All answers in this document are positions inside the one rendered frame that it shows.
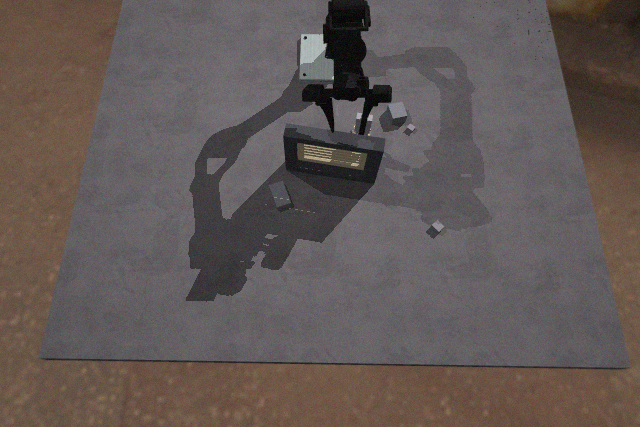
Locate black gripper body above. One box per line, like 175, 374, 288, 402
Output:
302, 60, 392, 103

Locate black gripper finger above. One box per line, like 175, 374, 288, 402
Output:
315, 98, 334, 133
361, 100, 378, 133

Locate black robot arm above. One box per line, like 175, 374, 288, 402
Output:
323, 0, 371, 101

